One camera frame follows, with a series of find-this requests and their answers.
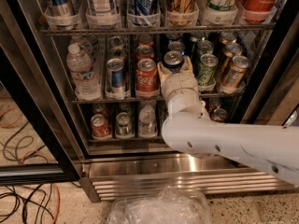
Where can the blue pepsi can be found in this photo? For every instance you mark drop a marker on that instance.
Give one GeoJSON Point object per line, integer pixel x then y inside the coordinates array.
{"type": "Point", "coordinates": [177, 46]}
{"type": "Point", "coordinates": [173, 60]}

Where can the red coca-cola can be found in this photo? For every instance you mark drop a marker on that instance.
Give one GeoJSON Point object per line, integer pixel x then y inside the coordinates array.
{"type": "Point", "coordinates": [146, 75]}
{"type": "Point", "coordinates": [144, 52]}

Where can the fridge left glass door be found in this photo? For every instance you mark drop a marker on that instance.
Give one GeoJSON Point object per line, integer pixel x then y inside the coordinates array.
{"type": "Point", "coordinates": [33, 73]}

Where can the gold can shelf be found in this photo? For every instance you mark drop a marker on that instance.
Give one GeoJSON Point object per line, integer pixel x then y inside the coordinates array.
{"type": "Point", "coordinates": [219, 115]}
{"type": "Point", "coordinates": [181, 12]}

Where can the fridge bottom steel grille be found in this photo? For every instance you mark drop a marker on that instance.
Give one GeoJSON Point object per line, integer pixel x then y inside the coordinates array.
{"type": "Point", "coordinates": [108, 179]}

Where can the middle wire shelf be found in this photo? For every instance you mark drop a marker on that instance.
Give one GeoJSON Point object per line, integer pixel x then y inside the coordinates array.
{"type": "Point", "coordinates": [156, 98]}

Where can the gold can top shelf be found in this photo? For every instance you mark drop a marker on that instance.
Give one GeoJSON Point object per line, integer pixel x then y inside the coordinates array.
{"type": "Point", "coordinates": [181, 12]}

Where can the red can bottom shelf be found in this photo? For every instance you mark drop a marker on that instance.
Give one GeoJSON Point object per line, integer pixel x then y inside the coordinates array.
{"type": "Point", "coordinates": [100, 126]}

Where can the green can front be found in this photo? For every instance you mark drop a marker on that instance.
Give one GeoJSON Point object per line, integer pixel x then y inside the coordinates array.
{"type": "Point", "coordinates": [206, 67]}

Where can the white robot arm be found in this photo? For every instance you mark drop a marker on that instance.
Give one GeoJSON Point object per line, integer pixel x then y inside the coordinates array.
{"type": "Point", "coordinates": [189, 129]}

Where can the red coca-cola can front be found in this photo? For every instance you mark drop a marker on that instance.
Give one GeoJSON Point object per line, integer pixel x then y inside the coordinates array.
{"type": "Point", "coordinates": [146, 75]}

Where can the large coca-cola can top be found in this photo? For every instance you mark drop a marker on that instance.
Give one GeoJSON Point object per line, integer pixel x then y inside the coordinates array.
{"type": "Point", "coordinates": [257, 11]}

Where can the top wire shelf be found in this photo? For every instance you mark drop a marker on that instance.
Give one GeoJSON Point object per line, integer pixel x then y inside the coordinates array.
{"type": "Point", "coordinates": [159, 30]}

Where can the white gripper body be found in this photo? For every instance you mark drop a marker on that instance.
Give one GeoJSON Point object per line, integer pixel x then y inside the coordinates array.
{"type": "Point", "coordinates": [179, 80]}

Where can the gold can front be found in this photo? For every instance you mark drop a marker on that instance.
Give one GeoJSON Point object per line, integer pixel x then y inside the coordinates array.
{"type": "Point", "coordinates": [235, 71]}

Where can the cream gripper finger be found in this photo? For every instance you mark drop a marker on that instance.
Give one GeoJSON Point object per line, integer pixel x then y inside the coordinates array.
{"type": "Point", "coordinates": [186, 68]}
{"type": "Point", "coordinates": [163, 72]}

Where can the clear plastic bag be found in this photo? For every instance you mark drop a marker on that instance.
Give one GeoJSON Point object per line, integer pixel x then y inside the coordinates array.
{"type": "Point", "coordinates": [169, 206]}

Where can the blue silver can front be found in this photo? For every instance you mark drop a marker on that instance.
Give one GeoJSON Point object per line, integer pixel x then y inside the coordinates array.
{"type": "Point", "coordinates": [116, 75]}

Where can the blue pepsi can front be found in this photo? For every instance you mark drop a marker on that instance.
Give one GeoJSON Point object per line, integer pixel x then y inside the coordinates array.
{"type": "Point", "coordinates": [173, 60]}

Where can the gold can bottom shelf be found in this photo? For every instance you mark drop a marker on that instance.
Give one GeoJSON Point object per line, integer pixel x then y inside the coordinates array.
{"type": "Point", "coordinates": [219, 115]}

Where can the green can bottom shelf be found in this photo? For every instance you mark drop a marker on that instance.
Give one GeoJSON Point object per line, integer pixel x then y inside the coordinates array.
{"type": "Point", "coordinates": [123, 124]}

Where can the white striped can top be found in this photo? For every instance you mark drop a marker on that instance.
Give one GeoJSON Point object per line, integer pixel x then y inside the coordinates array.
{"type": "Point", "coordinates": [103, 14]}

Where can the blue red bull can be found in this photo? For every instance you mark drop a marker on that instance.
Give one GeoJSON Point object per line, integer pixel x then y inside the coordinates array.
{"type": "Point", "coordinates": [60, 15]}

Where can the wire shelf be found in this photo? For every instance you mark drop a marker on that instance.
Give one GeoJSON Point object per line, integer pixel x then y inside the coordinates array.
{"type": "Point", "coordinates": [159, 30]}
{"type": "Point", "coordinates": [156, 98]}

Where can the clear water bottle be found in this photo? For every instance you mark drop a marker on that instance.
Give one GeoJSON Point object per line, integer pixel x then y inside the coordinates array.
{"type": "Point", "coordinates": [81, 69]}

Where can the small water bottle bottom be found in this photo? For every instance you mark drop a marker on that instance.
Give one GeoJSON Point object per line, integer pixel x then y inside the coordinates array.
{"type": "Point", "coordinates": [147, 125]}

